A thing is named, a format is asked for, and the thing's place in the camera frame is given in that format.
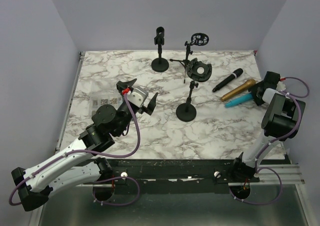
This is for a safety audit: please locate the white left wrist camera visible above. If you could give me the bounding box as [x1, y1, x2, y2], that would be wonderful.
[127, 86, 149, 108]

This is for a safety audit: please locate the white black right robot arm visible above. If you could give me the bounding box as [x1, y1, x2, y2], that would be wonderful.
[241, 71, 310, 168]

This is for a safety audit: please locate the gold microphone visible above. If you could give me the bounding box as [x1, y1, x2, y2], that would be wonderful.
[220, 79, 256, 102]

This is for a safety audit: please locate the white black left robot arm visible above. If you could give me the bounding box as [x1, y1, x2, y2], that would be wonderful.
[9, 79, 157, 211]

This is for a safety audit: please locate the black handheld microphone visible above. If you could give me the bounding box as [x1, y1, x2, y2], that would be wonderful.
[212, 68, 244, 92]

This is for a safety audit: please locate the black shock mount tripod stand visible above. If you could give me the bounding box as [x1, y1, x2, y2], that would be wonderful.
[169, 33, 209, 83]

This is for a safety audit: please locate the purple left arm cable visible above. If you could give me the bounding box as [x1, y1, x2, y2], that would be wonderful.
[9, 95, 141, 206]

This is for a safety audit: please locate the teal microphone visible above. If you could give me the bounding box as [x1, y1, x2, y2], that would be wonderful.
[225, 93, 253, 108]

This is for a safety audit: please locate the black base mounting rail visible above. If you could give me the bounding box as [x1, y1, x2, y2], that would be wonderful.
[89, 158, 261, 195]

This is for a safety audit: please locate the black round-base microphone stand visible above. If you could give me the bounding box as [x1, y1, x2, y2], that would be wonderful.
[151, 27, 169, 73]

